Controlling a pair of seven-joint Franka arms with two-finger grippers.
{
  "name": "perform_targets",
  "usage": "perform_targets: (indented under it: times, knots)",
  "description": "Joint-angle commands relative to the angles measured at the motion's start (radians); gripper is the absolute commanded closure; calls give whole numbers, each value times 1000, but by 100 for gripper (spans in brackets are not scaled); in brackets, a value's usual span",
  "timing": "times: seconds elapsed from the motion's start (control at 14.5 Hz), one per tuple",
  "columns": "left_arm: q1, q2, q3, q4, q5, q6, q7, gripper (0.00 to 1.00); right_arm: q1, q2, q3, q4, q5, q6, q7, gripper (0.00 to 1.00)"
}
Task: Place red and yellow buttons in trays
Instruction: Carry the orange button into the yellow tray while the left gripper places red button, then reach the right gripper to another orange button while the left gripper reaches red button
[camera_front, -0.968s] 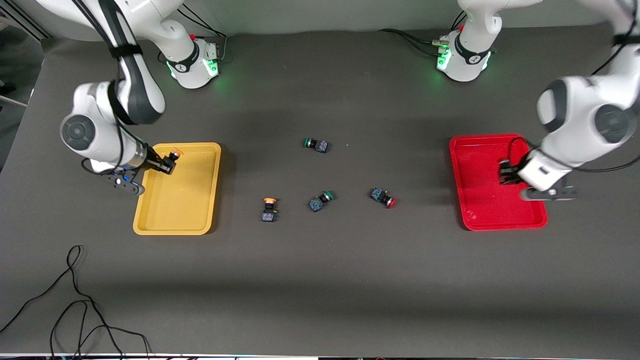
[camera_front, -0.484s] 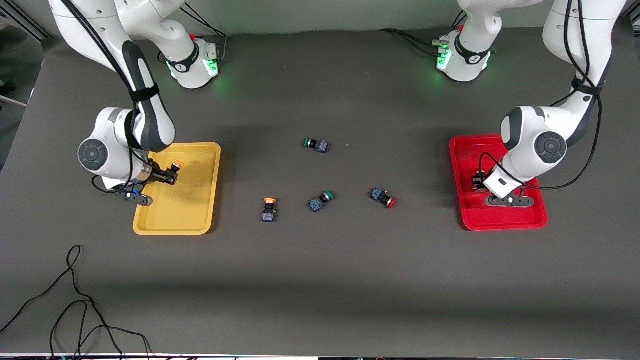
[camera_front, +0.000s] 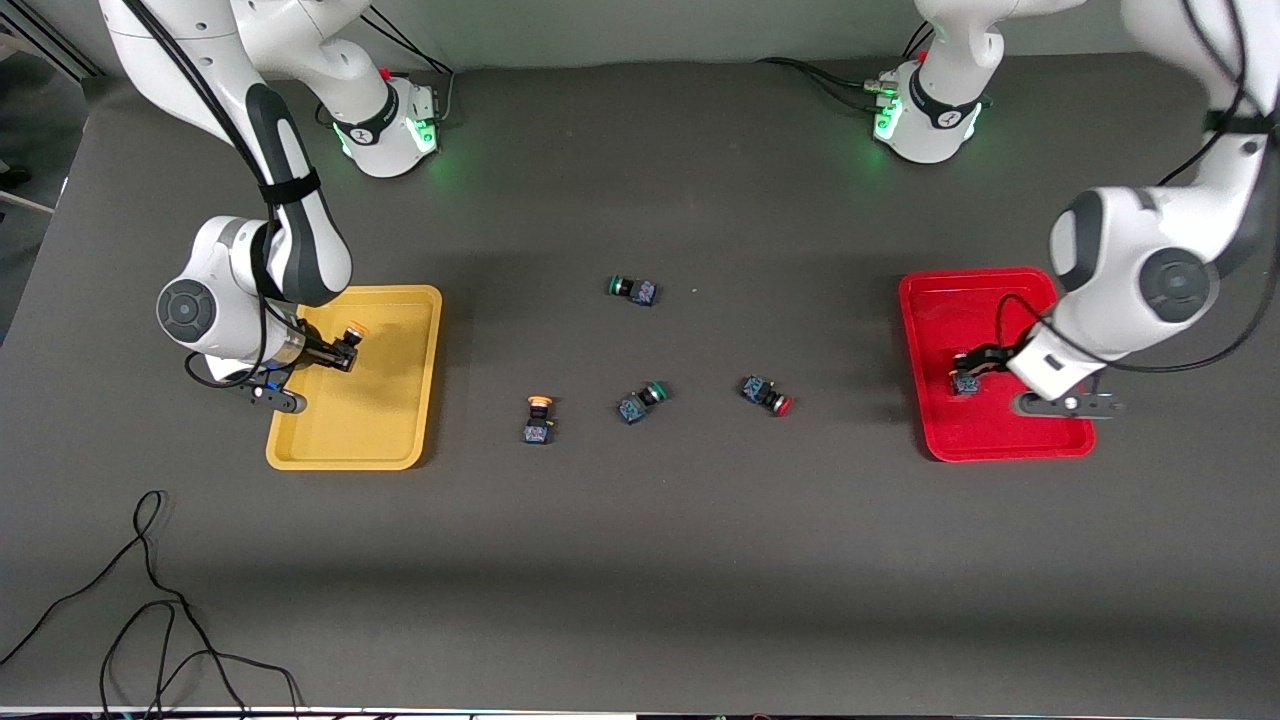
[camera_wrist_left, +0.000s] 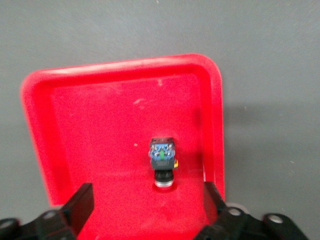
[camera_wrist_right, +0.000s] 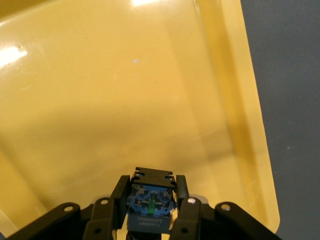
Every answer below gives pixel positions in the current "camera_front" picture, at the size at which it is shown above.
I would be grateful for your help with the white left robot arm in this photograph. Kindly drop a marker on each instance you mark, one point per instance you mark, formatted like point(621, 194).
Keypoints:
point(1110, 260)

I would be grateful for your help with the red plastic tray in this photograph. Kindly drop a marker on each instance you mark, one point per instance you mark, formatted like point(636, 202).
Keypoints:
point(940, 425)

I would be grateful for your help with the red mushroom push button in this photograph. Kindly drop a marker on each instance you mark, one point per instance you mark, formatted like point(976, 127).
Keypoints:
point(760, 390)
point(965, 384)

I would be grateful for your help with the green push button switch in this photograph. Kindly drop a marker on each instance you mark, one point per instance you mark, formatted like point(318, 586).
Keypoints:
point(638, 404)
point(637, 291)

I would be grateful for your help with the yellow plastic tray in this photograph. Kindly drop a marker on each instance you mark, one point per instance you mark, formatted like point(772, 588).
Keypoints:
point(390, 400)

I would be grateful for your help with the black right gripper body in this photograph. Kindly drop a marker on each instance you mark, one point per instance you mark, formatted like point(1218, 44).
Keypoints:
point(322, 352)

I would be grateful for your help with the yellow push button switch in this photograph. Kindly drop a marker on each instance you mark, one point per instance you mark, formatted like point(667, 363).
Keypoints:
point(538, 428)
point(355, 329)

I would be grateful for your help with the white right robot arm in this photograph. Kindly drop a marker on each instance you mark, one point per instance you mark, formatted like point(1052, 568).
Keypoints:
point(220, 262)

